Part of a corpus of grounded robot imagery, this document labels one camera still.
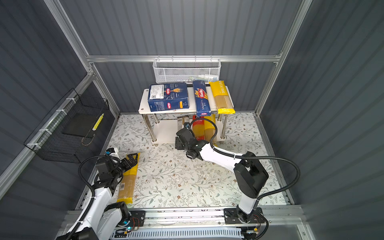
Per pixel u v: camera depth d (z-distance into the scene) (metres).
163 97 0.71
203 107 0.71
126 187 0.82
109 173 0.64
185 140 0.65
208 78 0.89
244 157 0.49
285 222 0.73
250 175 0.46
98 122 0.78
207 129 0.99
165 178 0.87
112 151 0.74
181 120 1.05
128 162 0.75
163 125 1.08
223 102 0.75
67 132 0.73
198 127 1.00
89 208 0.48
